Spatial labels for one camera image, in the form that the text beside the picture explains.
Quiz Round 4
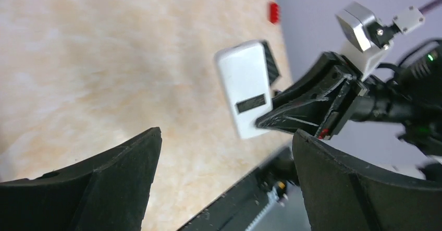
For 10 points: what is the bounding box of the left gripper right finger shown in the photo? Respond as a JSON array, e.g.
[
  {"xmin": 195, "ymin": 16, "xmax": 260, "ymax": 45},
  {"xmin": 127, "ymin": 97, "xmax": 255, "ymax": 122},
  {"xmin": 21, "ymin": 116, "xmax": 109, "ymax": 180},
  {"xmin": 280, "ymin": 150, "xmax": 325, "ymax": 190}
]
[{"xmin": 292, "ymin": 130, "xmax": 441, "ymax": 230}]

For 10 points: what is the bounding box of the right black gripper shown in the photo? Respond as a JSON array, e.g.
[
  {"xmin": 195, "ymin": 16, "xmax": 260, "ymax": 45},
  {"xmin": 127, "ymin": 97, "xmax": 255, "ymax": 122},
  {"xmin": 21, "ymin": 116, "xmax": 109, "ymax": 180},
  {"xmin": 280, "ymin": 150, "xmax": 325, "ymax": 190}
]
[{"xmin": 255, "ymin": 52, "xmax": 367, "ymax": 140}]

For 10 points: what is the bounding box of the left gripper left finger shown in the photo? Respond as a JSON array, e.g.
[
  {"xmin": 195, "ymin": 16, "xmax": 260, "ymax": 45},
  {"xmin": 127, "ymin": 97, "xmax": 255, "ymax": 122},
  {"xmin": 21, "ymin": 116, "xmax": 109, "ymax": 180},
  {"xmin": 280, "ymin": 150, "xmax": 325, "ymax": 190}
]
[{"xmin": 1, "ymin": 127, "xmax": 162, "ymax": 230}]

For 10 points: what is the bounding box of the white remote control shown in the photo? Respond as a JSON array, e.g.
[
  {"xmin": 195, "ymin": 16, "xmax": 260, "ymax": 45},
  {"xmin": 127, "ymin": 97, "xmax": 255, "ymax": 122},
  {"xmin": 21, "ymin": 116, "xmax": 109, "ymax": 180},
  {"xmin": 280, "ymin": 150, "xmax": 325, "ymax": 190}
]
[{"xmin": 214, "ymin": 40, "xmax": 273, "ymax": 139}]

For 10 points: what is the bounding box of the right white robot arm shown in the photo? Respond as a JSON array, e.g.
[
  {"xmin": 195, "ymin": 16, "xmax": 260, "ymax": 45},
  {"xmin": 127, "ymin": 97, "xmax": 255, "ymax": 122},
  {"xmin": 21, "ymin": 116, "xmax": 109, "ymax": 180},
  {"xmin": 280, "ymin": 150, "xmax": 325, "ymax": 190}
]
[{"xmin": 255, "ymin": 39, "xmax": 441, "ymax": 182}]

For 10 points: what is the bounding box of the dark grey studded baseplate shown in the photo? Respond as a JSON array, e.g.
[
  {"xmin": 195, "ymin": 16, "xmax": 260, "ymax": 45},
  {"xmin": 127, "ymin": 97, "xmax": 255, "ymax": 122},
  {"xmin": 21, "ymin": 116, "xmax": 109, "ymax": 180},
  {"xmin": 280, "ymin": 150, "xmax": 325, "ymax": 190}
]
[{"xmin": 261, "ymin": 40, "xmax": 280, "ymax": 87}]

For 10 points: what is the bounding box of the red toy brick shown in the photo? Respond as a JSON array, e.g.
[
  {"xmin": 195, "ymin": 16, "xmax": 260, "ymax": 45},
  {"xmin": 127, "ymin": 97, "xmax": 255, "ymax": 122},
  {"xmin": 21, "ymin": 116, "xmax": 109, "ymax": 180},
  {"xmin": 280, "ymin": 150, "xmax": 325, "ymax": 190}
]
[{"xmin": 268, "ymin": 2, "xmax": 280, "ymax": 25}]

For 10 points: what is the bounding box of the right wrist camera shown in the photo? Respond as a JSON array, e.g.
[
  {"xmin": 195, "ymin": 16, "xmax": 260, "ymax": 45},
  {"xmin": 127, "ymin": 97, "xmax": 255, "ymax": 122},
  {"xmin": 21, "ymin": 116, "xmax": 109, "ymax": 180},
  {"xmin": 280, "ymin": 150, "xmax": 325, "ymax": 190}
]
[{"xmin": 336, "ymin": 2, "xmax": 425, "ymax": 81}]

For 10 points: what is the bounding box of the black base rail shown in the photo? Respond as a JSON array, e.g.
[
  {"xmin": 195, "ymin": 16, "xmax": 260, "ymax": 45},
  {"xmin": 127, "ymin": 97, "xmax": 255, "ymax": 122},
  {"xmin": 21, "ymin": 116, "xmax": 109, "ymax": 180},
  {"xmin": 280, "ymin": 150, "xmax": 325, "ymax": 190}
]
[{"xmin": 180, "ymin": 145, "xmax": 311, "ymax": 230}]

